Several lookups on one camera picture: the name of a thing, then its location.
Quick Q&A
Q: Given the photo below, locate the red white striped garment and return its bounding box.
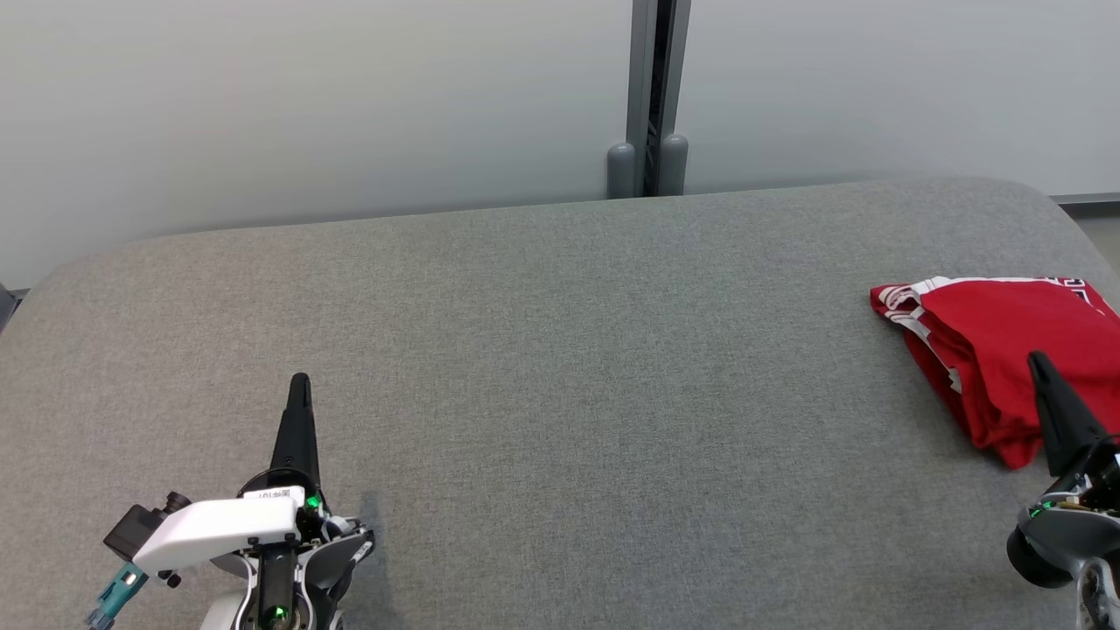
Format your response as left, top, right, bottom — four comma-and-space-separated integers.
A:
901, 280, 1120, 471

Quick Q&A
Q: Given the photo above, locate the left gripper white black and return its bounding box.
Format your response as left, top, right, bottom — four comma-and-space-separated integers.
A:
131, 373, 329, 578

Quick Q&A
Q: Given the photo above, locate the left arm cable teal plug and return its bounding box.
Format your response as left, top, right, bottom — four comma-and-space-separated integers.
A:
86, 564, 150, 630

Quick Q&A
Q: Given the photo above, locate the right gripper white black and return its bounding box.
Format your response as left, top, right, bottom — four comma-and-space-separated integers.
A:
1006, 352, 1120, 589

